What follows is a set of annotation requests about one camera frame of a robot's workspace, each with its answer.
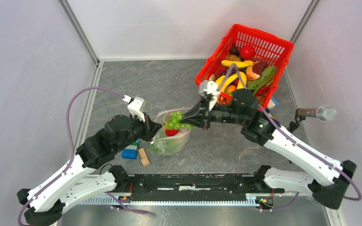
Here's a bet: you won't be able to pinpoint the dark green leafy vegetable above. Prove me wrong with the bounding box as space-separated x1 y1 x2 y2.
247 65 277 94

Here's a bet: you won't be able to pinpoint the green toy lettuce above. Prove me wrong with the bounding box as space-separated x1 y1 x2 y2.
149 139 185 155

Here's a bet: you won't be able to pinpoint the red plastic basket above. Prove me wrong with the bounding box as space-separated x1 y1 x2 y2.
195 24 294 108

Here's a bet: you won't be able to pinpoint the dark purple toy fig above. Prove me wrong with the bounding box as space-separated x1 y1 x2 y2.
229 45 239 56

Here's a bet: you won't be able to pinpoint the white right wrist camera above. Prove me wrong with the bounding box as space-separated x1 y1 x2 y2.
198 80 220 111

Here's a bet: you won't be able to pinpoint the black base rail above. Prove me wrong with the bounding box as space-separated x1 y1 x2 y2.
114 173 285 201

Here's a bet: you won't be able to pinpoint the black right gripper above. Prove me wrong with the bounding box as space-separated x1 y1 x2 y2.
180 95 246 130

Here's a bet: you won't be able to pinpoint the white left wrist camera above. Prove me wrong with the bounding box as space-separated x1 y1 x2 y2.
123 95 146 122

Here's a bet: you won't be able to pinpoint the wooden cube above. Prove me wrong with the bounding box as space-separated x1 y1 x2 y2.
141 158 150 167
138 148 147 159

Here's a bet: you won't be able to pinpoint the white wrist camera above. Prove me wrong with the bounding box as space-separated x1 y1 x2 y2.
123 95 146 122
198 80 220 111

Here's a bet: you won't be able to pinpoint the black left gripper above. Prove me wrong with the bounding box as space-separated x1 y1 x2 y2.
115 110 163 152

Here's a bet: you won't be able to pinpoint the single yellow toy banana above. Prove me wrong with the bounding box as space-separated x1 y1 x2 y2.
221 60 254 69

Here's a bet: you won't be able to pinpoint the yellow green block pile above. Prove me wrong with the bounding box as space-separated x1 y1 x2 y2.
265 97 279 119

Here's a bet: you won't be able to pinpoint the brown toy potato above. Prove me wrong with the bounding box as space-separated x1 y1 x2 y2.
225 54 242 62

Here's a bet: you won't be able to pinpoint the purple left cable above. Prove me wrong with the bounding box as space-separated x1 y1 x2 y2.
17 87 130 226

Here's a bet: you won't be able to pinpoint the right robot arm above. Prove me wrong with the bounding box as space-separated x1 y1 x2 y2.
181 89 357 210

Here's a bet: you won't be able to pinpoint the orange toy tangerine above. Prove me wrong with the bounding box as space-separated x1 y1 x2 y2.
224 85 237 96

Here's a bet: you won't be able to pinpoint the yellow toy bananas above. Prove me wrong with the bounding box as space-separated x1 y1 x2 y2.
215 72 247 93

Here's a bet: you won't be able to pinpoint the green toy grapes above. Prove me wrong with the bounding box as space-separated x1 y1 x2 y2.
165 111 193 130

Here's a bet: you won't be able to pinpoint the silver microphone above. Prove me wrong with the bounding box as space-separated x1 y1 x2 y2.
296 105 337 121

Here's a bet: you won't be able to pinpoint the red toy apple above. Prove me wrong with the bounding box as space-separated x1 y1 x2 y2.
165 129 180 137

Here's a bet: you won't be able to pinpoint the blue green block stack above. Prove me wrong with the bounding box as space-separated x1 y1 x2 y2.
121 140 140 160

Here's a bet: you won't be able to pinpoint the clear zip top bag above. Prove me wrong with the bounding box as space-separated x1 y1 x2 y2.
149 107 192 155

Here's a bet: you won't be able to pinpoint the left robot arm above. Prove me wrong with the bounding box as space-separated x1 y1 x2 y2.
17 114 162 226

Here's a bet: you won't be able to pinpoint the red toy tomato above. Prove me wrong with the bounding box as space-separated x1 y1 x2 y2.
239 45 256 60

